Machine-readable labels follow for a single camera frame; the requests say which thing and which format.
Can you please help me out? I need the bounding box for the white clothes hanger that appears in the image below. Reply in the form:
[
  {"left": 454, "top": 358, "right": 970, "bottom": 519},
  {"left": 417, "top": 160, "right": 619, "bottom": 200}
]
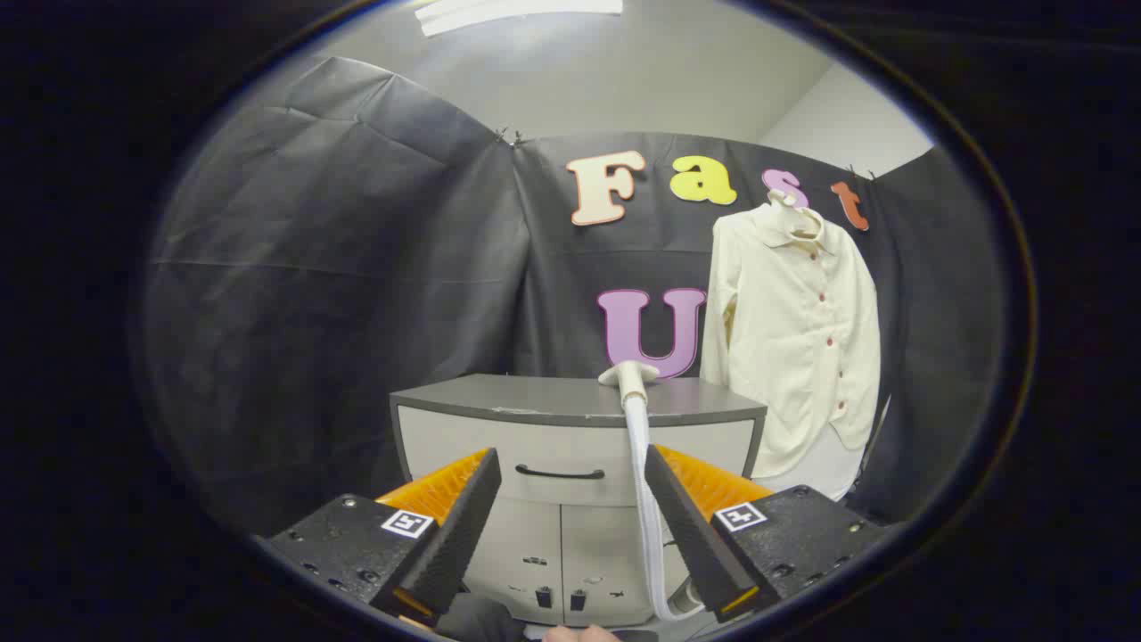
[{"left": 768, "top": 189, "right": 808, "bottom": 235}]

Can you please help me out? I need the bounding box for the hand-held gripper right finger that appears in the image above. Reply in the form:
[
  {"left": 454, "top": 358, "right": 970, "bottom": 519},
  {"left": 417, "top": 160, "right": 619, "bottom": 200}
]
[{"left": 644, "top": 444, "right": 888, "bottom": 623}]

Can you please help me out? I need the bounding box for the cream garment steamer head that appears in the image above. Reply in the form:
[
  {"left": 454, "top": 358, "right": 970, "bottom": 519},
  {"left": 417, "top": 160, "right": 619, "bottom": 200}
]
[{"left": 598, "top": 360, "right": 661, "bottom": 409}]

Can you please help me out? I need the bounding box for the black backdrop cloth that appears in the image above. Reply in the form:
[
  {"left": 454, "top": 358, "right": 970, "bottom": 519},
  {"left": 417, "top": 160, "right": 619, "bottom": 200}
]
[{"left": 143, "top": 56, "right": 1008, "bottom": 536}]

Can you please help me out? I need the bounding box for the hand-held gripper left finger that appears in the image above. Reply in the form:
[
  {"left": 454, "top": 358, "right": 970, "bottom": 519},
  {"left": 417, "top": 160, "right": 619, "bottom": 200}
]
[{"left": 257, "top": 449, "right": 502, "bottom": 625}]

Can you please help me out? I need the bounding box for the cream button shirt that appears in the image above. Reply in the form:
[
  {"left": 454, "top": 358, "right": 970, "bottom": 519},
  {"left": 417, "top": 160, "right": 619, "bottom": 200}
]
[{"left": 700, "top": 201, "right": 882, "bottom": 480}]

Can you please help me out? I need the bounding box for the grey cabinet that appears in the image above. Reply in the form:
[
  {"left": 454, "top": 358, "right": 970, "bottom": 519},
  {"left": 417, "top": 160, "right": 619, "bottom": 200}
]
[{"left": 390, "top": 374, "right": 768, "bottom": 629}]

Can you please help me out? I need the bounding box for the black cabinet handle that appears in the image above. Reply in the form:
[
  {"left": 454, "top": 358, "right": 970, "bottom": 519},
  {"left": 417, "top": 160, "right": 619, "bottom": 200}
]
[{"left": 514, "top": 464, "right": 606, "bottom": 481}]

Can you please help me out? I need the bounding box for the black stand pole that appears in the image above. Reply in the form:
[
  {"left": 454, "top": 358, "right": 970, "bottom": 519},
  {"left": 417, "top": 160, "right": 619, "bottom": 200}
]
[{"left": 858, "top": 397, "right": 892, "bottom": 487}]

